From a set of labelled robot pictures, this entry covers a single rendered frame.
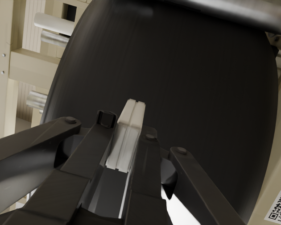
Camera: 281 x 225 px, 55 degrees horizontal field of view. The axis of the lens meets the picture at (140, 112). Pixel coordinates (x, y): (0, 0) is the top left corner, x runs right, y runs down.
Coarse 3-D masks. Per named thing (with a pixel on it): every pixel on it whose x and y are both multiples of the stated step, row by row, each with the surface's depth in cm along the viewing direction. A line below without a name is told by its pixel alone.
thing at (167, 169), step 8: (144, 128) 18; (152, 128) 19; (136, 144) 16; (160, 152) 15; (168, 152) 15; (160, 160) 15; (168, 160) 14; (168, 168) 14; (168, 176) 14; (176, 176) 14; (168, 184) 15
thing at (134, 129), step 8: (136, 104) 21; (144, 104) 22; (136, 112) 19; (144, 112) 20; (136, 120) 17; (128, 128) 16; (136, 128) 16; (128, 136) 16; (136, 136) 16; (128, 144) 16; (128, 152) 16; (120, 160) 16; (128, 160) 16; (120, 168) 16; (128, 168) 16
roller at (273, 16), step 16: (160, 0) 36; (176, 0) 35; (192, 0) 34; (208, 0) 34; (224, 0) 33; (240, 0) 33; (256, 0) 33; (272, 0) 33; (224, 16) 35; (240, 16) 34; (256, 16) 34; (272, 16) 34; (272, 32) 36
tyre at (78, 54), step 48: (96, 0) 39; (144, 0) 36; (96, 48) 32; (144, 48) 32; (192, 48) 33; (240, 48) 34; (48, 96) 34; (96, 96) 30; (144, 96) 30; (192, 96) 31; (240, 96) 31; (192, 144) 30; (240, 144) 30; (96, 192) 31; (240, 192) 31
